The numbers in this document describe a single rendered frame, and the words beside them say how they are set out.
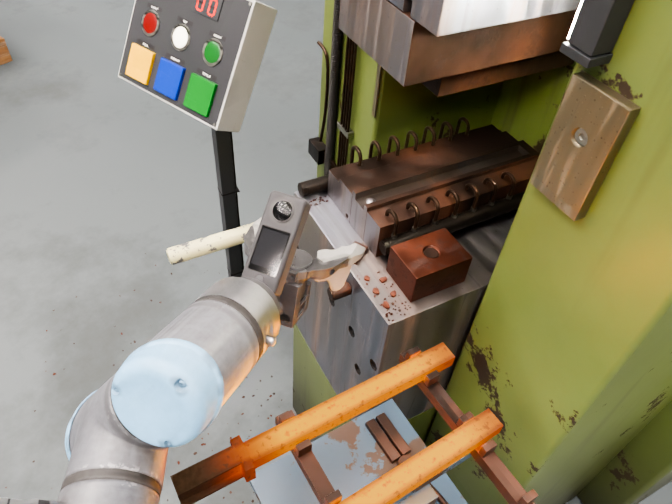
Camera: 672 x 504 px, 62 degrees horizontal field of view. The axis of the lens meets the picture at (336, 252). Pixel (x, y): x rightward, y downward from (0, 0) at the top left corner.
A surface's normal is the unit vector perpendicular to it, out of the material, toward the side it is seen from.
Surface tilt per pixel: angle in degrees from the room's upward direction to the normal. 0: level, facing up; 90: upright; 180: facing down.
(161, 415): 67
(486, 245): 0
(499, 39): 90
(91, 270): 0
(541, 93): 90
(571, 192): 90
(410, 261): 0
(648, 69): 90
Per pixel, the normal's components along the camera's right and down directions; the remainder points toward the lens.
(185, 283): 0.06, -0.69
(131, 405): -0.27, 0.35
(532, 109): -0.88, 0.30
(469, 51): 0.46, 0.66
